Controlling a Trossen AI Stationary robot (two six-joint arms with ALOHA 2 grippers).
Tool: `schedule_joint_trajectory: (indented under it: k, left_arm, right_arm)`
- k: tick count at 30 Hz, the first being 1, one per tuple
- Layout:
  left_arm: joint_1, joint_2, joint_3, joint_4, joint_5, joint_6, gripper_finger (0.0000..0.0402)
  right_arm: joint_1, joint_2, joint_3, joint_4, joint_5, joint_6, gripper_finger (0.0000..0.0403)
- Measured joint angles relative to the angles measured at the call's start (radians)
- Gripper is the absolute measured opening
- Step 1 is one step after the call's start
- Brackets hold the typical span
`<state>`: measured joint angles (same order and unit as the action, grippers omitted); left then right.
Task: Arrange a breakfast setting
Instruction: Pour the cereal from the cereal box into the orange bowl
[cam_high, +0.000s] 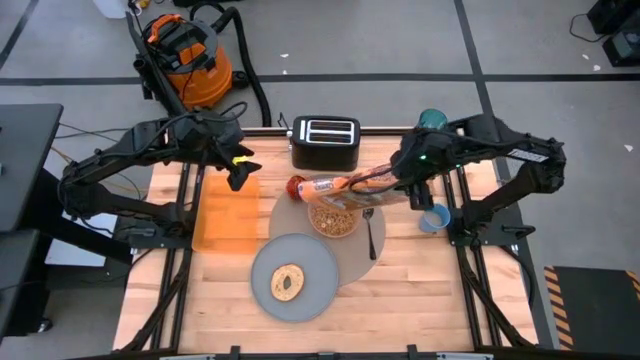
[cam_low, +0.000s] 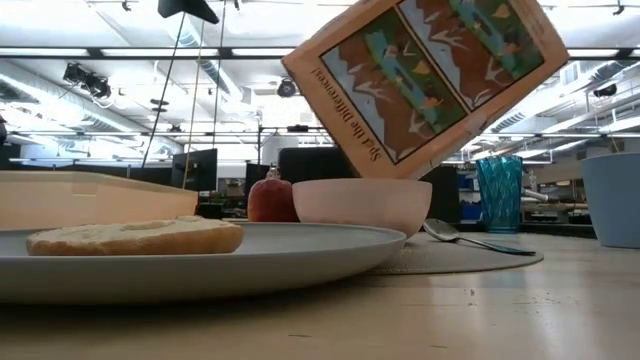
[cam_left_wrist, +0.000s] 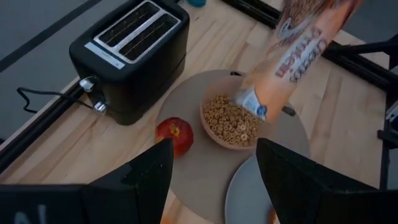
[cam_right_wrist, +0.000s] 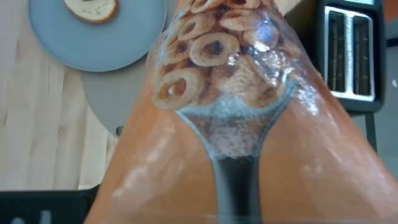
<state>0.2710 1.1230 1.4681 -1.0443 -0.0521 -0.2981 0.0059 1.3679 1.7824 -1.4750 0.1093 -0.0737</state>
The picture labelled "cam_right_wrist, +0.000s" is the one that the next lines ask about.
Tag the orange cereal box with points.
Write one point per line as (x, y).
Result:
(233, 140)

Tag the grey-blue round plate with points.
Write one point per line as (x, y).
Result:
(93, 46)

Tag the toasted bagel half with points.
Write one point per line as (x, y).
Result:
(93, 11)

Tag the round grey placemat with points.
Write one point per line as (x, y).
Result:
(109, 93)

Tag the black two-slot toaster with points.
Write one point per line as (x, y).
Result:
(348, 53)

